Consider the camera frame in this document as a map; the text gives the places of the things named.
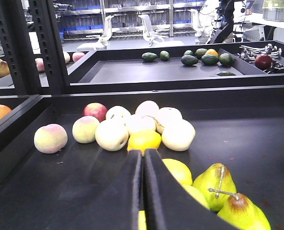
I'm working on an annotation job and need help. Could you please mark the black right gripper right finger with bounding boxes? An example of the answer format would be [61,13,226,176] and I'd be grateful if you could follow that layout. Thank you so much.
[143,149,235,230]

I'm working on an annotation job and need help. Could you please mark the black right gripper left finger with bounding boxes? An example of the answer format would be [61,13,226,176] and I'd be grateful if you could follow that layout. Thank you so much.
[43,149,142,230]

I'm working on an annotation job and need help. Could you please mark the yellow lemon centre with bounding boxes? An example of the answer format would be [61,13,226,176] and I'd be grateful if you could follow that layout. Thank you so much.
[127,129,162,156]

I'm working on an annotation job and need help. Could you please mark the white pear front right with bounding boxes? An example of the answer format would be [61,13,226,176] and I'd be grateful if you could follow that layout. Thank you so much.
[162,119,196,151]

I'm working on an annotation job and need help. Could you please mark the white pear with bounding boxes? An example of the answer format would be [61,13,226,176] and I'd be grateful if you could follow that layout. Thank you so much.
[162,119,196,151]
[95,119,129,151]

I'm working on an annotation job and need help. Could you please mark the black rack upright post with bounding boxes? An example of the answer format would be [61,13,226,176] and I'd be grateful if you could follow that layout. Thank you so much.
[0,0,70,95]

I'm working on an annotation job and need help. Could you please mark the dark red pomegranate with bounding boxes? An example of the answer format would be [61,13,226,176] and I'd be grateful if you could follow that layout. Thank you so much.
[254,55,272,70]

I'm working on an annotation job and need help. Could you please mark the green pear front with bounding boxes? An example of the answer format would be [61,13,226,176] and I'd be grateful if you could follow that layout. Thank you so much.
[208,188,271,230]

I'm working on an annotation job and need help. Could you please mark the green pear rear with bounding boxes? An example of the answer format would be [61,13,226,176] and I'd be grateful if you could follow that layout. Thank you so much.
[192,163,237,212]

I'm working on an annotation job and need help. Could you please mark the pale peach far left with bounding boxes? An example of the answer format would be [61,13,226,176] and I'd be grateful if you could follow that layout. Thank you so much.
[34,124,68,154]

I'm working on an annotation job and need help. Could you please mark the white pear front left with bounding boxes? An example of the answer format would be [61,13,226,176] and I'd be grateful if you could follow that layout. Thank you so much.
[95,119,129,151]

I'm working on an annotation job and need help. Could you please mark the black wooden produce stand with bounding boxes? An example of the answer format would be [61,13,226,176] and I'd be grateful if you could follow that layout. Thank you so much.
[0,47,284,230]

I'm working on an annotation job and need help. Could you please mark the red apple in pile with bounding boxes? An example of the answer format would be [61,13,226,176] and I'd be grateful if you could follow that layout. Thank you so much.
[83,103,108,122]

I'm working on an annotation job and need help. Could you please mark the yellow lemon near gripper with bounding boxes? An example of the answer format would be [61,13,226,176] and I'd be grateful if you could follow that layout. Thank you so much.
[162,158,193,185]

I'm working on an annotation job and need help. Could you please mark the pale peach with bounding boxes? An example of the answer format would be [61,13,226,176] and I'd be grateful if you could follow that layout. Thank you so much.
[34,124,68,154]
[72,116,100,144]

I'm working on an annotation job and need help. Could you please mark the green pear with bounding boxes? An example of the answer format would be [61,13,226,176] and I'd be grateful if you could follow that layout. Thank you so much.
[208,188,271,230]
[192,163,237,212]

